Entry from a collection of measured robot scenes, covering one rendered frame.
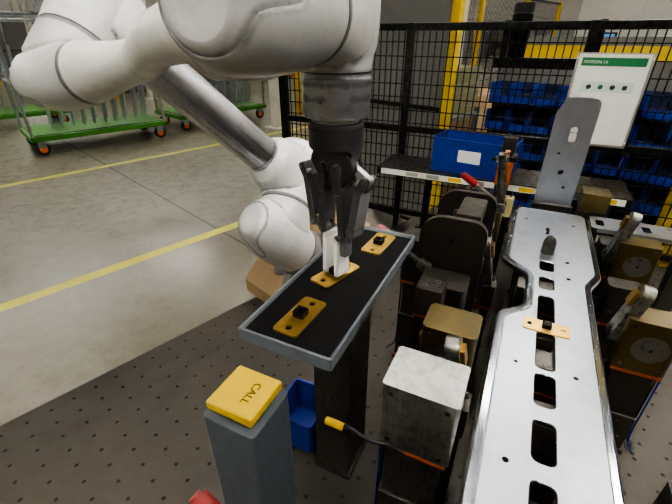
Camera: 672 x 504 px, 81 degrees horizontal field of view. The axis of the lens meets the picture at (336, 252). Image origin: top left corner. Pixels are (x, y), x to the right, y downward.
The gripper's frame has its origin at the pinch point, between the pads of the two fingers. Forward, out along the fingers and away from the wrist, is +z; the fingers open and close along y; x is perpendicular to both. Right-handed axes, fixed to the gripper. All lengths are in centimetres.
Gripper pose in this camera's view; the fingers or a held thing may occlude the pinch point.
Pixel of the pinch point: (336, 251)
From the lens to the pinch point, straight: 61.9
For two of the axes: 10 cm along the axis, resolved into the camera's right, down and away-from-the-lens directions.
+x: 6.7, -3.6, 6.5
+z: 0.0, 8.7, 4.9
